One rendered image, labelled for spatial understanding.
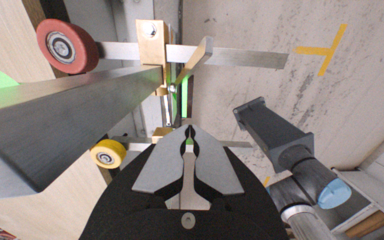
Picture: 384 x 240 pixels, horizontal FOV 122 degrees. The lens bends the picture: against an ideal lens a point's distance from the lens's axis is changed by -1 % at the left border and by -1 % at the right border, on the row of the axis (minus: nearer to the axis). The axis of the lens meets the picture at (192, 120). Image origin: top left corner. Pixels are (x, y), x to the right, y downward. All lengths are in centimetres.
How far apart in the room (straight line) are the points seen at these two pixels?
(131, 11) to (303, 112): 169
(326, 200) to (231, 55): 73
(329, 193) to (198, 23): 126
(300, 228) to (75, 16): 102
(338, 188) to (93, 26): 106
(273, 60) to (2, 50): 50
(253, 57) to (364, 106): 204
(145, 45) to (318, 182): 85
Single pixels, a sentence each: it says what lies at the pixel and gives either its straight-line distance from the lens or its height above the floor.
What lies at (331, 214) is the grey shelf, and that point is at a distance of 345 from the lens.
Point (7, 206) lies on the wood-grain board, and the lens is 97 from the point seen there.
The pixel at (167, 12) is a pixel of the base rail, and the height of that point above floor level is 70.
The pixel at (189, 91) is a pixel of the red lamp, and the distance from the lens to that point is 43.
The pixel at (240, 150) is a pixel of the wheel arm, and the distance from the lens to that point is 39.
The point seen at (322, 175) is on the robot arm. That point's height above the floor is 79.
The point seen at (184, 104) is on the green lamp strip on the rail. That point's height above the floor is 70.
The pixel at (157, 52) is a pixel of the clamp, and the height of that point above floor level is 87.
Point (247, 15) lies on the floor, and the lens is 124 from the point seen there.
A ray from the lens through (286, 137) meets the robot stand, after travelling 93.
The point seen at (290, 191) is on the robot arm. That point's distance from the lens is 83.
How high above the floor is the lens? 112
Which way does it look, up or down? 62 degrees down
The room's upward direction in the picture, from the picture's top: 180 degrees clockwise
